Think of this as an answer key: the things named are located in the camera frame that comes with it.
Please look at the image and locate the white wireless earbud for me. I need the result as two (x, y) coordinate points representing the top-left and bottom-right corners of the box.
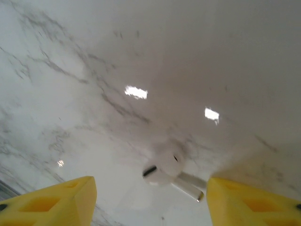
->
(142, 138), (205, 203)

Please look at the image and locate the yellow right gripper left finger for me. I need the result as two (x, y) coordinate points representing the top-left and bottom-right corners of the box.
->
(0, 176), (98, 226)

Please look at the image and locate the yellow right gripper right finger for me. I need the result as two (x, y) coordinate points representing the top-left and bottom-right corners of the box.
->
(206, 177), (301, 226)

